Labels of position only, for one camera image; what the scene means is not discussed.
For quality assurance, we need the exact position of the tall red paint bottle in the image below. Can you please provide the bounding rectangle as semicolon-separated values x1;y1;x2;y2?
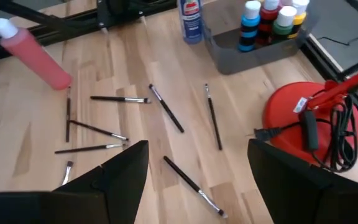
0;17;73;91

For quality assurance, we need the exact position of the green small paint bottle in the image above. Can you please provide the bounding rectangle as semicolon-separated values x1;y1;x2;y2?
270;5;298;44

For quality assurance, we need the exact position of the red small paint bottle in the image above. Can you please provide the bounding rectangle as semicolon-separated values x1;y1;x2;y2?
255;0;281;46

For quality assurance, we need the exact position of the grey plastic storage bin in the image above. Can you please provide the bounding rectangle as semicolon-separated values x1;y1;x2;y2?
202;0;310;75

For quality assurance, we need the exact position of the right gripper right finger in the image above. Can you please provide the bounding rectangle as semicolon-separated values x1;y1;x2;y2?
247;138;358;224

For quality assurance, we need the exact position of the red desk lamp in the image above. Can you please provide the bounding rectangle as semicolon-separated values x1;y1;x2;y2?
262;62;358;164

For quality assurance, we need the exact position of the large blue paint bottle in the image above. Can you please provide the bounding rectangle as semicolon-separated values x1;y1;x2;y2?
177;0;204;45

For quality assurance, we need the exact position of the lemon yellow small paint bottle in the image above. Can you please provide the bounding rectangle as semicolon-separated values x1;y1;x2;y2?
287;0;310;40

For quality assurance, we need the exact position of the black paint brush silver ferrule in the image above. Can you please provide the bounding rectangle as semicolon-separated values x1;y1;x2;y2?
61;160;75;187
89;95;152;105
69;119;130;142
65;86;72;144
54;142;127;155
148;83;185;134
204;83;223;151
163;155;229;219

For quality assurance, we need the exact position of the light blue small paint bottle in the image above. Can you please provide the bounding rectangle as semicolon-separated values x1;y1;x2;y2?
237;0;262;53

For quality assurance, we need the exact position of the black floor cable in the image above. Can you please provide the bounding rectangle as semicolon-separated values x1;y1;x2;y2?
317;30;358;47

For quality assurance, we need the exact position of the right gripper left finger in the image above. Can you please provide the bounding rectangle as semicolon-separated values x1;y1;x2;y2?
0;139;150;224

